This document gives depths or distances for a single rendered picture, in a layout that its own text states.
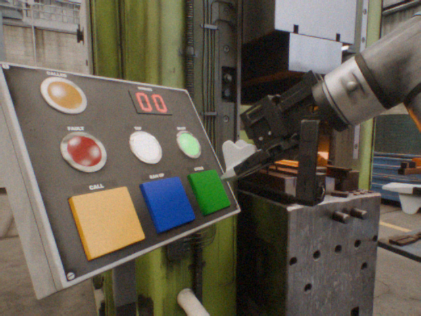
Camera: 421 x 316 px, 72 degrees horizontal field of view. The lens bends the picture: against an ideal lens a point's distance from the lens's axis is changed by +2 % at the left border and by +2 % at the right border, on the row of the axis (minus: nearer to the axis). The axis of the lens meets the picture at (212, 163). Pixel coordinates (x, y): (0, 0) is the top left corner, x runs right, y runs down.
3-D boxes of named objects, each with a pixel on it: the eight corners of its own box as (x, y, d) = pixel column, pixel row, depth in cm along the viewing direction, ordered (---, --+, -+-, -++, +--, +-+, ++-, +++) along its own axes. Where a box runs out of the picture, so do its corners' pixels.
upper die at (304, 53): (340, 76, 85) (343, 42, 84) (288, 70, 76) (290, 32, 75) (256, 91, 122) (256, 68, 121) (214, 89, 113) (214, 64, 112)
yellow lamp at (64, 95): (85, 111, 39) (83, 78, 38) (45, 110, 37) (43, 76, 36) (83, 112, 42) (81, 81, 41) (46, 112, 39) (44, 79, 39)
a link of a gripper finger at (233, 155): (212, 154, 50) (252, 128, 45) (225, 185, 49) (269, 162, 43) (200, 155, 47) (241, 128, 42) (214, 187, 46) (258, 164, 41)
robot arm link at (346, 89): (391, 111, 37) (381, 108, 30) (355, 129, 39) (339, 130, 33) (361, 62, 38) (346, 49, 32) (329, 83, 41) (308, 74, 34)
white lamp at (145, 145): (164, 161, 45) (163, 133, 45) (133, 162, 43) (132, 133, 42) (158, 159, 48) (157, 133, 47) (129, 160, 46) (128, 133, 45)
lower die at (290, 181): (333, 193, 90) (335, 166, 89) (284, 201, 81) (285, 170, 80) (254, 174, 127) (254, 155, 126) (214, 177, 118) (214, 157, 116)
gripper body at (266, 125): (259, 118, 48) (326, 74, 41) (282, 164, 46) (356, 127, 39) (234, 117, 42) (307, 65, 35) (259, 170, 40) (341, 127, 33)
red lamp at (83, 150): (106, 168, 37) (104, 135, 37) (65, 170, 35) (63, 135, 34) (102, 165, 40) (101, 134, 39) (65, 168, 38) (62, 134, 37)
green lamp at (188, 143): (204, 156, 53) (204, 132, 52) (180, 157, 51) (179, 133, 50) (197, 155, 56) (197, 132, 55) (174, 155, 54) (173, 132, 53)
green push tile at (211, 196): (232, 205, 53) (215, 168, 54) (206, 214, 47) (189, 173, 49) (225, 208, 54) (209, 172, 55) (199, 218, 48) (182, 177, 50)
